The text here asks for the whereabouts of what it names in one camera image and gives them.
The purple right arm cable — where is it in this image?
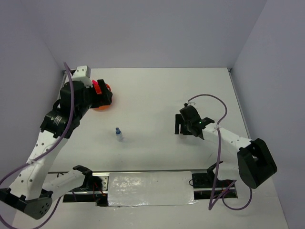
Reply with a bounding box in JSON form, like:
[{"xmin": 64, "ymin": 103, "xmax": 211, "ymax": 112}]
[{"xmin": 187, "ymin": 94, "xmax": 253, "ymax": 211}]

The reflective silver front panel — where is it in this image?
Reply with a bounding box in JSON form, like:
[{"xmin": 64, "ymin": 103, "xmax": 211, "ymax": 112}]
[{"xmin": 108, "ymin": 171, "xmax": 196, "ymax": 207}]

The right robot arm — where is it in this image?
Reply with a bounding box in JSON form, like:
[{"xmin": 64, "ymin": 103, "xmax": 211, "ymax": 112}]
[{"xmin": 174, "ymin": 105, "xmax": 278, "ymax": 189}]

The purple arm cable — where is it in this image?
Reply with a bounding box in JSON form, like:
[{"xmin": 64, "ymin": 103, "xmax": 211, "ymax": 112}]
[
  {"xmin": 0, "ymin": 62, "xmax": 74, "ymax": 227},
  {"xmin": 187, "ymin": 94, "xmax": 253, "ymax": 211}
]

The orange round divided container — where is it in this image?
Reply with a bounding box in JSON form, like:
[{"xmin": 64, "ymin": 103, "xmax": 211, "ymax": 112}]
[{"xmin": 92, "ymin": 80, "xmax": 112, "ymax": 111}]

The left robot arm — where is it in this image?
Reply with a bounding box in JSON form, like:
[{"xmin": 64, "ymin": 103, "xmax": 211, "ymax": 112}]
[{"xmin": 0, "ymin": 79, "xmax": 112, "ymax": 220}]

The small blue-capped glue bottle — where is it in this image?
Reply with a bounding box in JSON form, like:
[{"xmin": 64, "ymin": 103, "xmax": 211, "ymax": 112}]
[{"xmin": 115, "ymin": 127, "xmax": 123, "ymax": 142}]

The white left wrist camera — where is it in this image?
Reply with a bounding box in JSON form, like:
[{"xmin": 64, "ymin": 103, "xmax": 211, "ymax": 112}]
[{"xmin": 72, "ymin": 65, "xmax": 93, "ymax": 88}]

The black highlighter pink cap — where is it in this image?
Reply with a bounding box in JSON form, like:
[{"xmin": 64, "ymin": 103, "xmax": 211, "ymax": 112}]
[{"xmin": 92, "ymin": 80, "xmax": 102, "ymax": 94}]

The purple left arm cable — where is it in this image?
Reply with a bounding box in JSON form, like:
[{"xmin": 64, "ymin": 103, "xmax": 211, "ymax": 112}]
[{"xmin": 0, "ymin": 62, "xmax": 74, "ymax": 227}]

